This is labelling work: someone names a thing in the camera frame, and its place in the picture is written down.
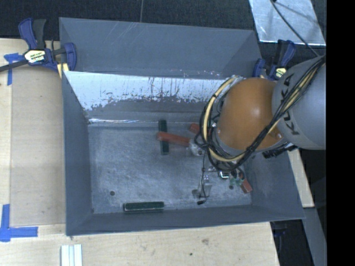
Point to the grey metal bin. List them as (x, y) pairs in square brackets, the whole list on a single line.
[(138, 165)]

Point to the dark green flat block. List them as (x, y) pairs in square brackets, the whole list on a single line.
[(143, 206), (164, 148)]

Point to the red-brown flat block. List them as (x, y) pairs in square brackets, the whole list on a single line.
[(194, 128), (177, 139), (246, 187)]

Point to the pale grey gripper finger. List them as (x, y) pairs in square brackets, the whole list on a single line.
[(196, 193), (209, 188)]

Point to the small white lumpy object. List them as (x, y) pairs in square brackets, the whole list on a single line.
[(195, 149)]

